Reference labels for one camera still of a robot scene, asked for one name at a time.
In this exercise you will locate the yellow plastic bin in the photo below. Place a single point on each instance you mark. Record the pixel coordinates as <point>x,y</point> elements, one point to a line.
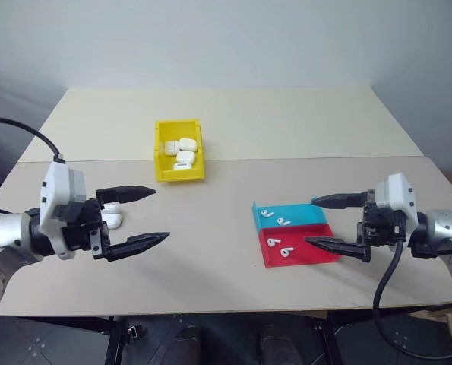
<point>180,175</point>

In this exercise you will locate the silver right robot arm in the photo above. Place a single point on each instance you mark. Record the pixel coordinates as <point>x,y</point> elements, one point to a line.
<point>444,228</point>

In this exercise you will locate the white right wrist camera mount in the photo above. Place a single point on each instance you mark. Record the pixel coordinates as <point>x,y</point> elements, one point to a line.
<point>394,194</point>

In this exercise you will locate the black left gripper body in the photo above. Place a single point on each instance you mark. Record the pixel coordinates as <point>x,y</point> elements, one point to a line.
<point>87,228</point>

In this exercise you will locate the black table frame leg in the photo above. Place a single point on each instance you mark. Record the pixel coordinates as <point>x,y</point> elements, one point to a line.
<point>332,340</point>
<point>117,342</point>

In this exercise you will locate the black floor panel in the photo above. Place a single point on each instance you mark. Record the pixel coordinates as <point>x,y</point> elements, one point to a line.
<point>47,342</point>

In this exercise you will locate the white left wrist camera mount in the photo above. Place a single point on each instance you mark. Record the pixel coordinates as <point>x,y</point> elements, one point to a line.
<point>60,182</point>

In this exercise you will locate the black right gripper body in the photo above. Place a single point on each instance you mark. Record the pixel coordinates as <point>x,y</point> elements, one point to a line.
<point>381,228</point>

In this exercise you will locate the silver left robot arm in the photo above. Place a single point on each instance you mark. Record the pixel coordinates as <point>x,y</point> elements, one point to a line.
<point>5,228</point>

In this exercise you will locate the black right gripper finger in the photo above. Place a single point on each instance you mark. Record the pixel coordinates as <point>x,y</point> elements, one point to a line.
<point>337,200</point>
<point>339,249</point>

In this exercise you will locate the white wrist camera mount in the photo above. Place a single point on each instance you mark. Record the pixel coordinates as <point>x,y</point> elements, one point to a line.
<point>60,182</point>
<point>394,194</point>

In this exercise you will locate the blue plastic tray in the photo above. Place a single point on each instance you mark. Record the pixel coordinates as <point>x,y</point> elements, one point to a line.
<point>305,214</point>

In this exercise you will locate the red plastic tray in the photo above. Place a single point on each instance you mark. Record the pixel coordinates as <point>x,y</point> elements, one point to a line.
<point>301,257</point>

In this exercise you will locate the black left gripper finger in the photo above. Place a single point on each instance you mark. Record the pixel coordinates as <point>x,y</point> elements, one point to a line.
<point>130,194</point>
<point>142,243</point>

